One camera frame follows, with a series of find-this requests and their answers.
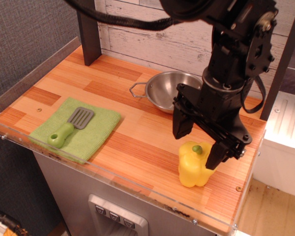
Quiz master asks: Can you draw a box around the clear acrylic front guard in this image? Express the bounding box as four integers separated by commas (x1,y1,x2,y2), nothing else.
0,116,266,236

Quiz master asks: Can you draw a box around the dark wooden post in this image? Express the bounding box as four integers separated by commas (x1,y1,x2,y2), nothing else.
260,19,295,121
77,11,102,66

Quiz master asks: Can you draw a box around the yellow plastic bell pepper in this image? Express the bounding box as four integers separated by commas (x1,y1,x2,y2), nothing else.
178,141,216,187

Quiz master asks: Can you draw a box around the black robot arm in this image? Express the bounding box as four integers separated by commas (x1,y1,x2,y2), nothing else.
161,0,278,170

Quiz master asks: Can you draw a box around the dark right wooden post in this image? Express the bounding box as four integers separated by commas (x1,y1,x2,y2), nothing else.
260,19,295,121

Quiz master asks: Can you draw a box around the silver pot with handles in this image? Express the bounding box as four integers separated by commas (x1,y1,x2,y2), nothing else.
129,71,203,114

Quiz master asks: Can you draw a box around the dark left wooden post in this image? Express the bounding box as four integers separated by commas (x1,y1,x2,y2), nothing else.
77,11,102,66

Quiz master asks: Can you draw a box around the grey spatula green handle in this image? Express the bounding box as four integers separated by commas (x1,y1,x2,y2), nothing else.
47,107,94,148

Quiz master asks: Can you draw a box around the orange object bottom left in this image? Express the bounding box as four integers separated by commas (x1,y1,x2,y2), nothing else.
3,226,28,236

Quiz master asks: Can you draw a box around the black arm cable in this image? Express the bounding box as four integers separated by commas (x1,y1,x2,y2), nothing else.
63,0,174,31

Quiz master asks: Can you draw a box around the silver dispenser panel with buttons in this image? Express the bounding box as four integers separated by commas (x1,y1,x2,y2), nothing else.
88,194,149,236

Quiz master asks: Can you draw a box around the grey toy fridge cabinet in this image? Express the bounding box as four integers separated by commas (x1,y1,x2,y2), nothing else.
33,151,222,236

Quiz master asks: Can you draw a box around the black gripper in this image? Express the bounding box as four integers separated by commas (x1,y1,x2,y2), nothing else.
173,69,252,170

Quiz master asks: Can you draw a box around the green folded cloth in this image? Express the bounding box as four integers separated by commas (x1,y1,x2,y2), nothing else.
29,97,121,164

